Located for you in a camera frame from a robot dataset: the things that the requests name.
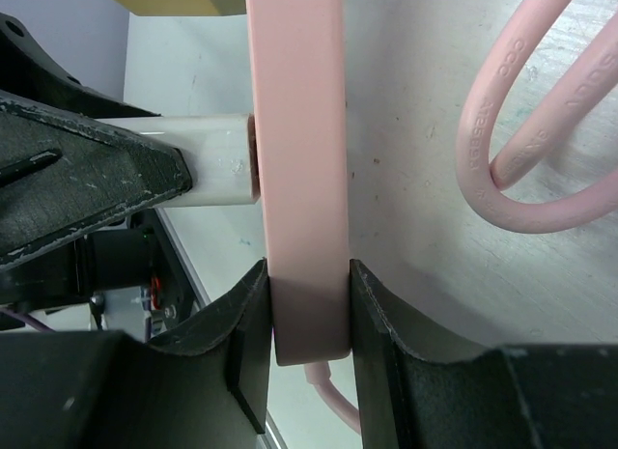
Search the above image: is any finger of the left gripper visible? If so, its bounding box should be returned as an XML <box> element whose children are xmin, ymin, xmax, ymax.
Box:
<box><xmin>1</xmin><ymin>94</ymin><xmax>192</xmax><ymax>270</ymax></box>
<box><xmin>1</xmin><ymin>14</ymin><xmax>154</xmax><ymax>119</ymax></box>

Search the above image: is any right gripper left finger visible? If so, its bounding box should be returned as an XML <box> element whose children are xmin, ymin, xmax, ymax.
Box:
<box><xmin>1</xmin><ymin>261</ymin><xmax>270</xmax><ymax>448</ymax></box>

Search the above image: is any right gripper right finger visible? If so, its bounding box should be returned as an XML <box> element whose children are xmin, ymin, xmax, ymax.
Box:
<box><xmin>350</xmin><ymin>260</ymin><xmax>617</xmax><ymax>448</ymax></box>

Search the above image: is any white Honor charger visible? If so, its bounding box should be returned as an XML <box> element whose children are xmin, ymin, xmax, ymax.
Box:
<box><xmin>105</xmin><ymin>114</ymin><xmax>260</xmax><ymax>208</ymax></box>

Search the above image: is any pink power strip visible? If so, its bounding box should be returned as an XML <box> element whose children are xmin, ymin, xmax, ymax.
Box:
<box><xmin>246</xmin><ymin>0</ymin><xmax>351</xmax><ymax>366</ymax></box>

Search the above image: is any pink power cord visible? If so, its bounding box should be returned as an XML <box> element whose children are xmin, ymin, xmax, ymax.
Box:
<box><xmin>303</xmin><ymin>0</ymin><xmax>618</xmax><ymax>435</ymax></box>

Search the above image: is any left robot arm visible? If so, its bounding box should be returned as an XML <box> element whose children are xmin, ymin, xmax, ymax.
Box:
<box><xmin>1</xmin><ymin>14</ymin><xmax>196</xmax><ymax>333</ymax></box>

